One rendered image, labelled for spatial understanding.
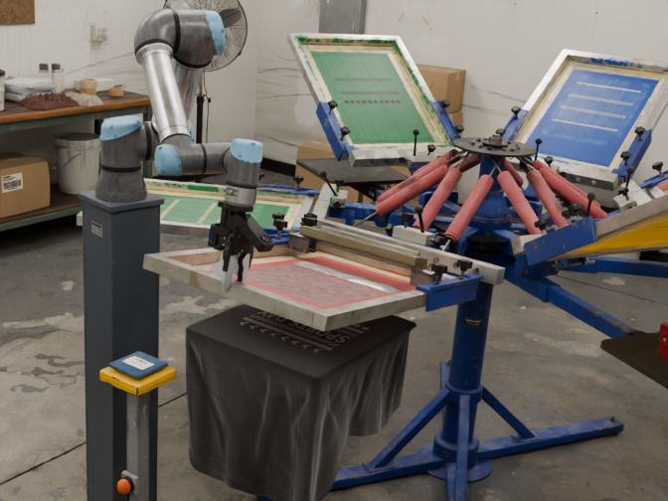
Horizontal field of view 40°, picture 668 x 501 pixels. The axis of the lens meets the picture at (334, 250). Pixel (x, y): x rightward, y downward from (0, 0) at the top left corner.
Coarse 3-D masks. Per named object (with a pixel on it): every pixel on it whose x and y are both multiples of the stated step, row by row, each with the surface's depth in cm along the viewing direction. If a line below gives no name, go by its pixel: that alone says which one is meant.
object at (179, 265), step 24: (144, 264) 237; (168, 264) 233; (192, 264) 248; (384, 264) 284; (216, 288) 224; (240, 288) 220; (288, 312) 212; (312, 312) 209; (336, 312) 211; (360, 312) 218; (384, 312) 228
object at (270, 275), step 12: (252, 264) 262; (264, 264) 264; (276, 264) 267; (288, 264) 270; (324, 264) 278; (336, 264) 281; (348, 264) 284; (252, 276) 247; (264, 276) 250; (276, 276) 252; (288, 276) 254; (300, 276) 257; (312, 276) 259; (324, 276) 262; (264, 288) 237
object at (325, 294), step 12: (360, 276) 270; (372, 276) 272; (384, 276) 275; (276, 288) 239; (288, 288) 241; (300, 288) 243; (312, 288) 245; (324, 288) 247; (336, 288) 250; (348, 288) 252; (360, 288) 254; (372, 288) 257; (408, 288) 264; (300, 300) 230; (312, 300) 232; (324, 300) 234; (336, 300) 236; (348, 300) 238; (360, 300) 241
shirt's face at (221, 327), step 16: (208, 320) 252; (224, 320) 253; (384, 320) 261; (400, 320) 262; (224, 336) 243; (240, 336) 243; (256, 336) 244; (368, 336) 249; (384, 336) 250; (256, 352) 235; (272, 352) 235; (288, 352) 236; (304, 352) 237; (336, 352) 238; (352, 352) 239; (304, 368) 228; (320, 368) 229
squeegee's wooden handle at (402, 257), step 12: (300, 228) 277; (312, 228) 275; (324, 240) 272; (336, 240) 270; (348, 240) 268; (372, 252) 263; (384, 252) 261; (396, 252) 259; (408, 264) 257; (420, 264) 259
